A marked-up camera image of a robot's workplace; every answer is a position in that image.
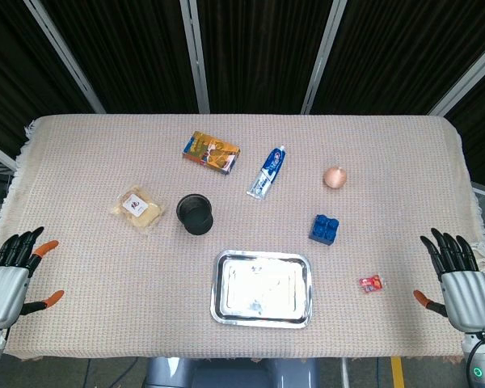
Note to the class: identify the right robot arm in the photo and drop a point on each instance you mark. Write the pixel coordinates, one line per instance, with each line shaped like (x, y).
(482, 355)

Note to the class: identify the black round cup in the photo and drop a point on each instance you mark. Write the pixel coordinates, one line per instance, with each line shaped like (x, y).
(195, 215)

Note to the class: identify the white metal frame post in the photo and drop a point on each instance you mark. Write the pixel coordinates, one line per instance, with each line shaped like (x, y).
(465, 81)
(322, 56)
(195, 56)
(66, 56)

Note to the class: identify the blue toy building block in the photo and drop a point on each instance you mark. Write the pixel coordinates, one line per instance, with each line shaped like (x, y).
(324, 229)

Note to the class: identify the beige woven tablecloth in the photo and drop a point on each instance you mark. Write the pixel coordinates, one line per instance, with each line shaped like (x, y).
(242, 194)

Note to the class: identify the blue white toothpaste tube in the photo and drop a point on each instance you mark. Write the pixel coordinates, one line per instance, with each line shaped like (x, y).
(267, 171)

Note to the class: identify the colourful printed carton box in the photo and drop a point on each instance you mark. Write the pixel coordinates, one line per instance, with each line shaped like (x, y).
(211, 153)

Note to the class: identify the beige round onion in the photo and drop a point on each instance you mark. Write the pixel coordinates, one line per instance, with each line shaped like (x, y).
(336, 177)

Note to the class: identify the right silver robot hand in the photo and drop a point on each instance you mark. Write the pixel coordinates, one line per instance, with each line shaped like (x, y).
(465, 291)

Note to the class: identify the packaged bread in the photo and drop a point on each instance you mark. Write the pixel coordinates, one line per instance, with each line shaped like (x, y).
(138, 208)

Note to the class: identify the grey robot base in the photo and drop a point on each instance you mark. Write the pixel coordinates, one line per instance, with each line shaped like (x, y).
(230, 372)

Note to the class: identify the red small snack packet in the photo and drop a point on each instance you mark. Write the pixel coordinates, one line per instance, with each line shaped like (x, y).
(371, 284)

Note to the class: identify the silver metal tray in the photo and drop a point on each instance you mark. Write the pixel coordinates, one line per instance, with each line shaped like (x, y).
(262, 288)

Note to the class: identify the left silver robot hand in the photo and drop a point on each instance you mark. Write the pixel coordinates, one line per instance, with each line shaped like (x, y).
(4, 283)

